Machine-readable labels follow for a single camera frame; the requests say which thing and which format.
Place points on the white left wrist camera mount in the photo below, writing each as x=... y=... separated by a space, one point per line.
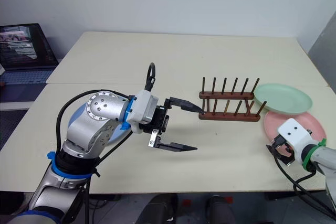
x=143 y=108

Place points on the blue plate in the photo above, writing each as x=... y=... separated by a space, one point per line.
x=78 y=115

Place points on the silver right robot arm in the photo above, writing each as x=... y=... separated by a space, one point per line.
x=325 y=158

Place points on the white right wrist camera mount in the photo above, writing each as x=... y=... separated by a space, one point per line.
x=294 y=132

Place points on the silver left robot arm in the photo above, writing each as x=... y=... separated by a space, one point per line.
x=101 y=108

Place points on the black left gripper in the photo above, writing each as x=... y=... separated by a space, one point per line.
x=160 y=120

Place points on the green plate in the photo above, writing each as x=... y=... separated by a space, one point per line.
x=283 y=99

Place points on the open laptop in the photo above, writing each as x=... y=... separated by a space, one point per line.
x=23 y=48

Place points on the grey panel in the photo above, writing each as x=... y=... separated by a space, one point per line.
x=324 y=51

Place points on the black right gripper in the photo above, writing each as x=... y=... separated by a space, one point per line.
x=285 y=147

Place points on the pink plate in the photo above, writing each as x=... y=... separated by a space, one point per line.
x=273 y=127

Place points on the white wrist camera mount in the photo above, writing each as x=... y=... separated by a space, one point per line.
x=294 y=132
x=143 y=108

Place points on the wooden dish rack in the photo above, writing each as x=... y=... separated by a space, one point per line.
x=228 y=116

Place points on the dark rounded shape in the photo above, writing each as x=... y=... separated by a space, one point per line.
x=157 y=209

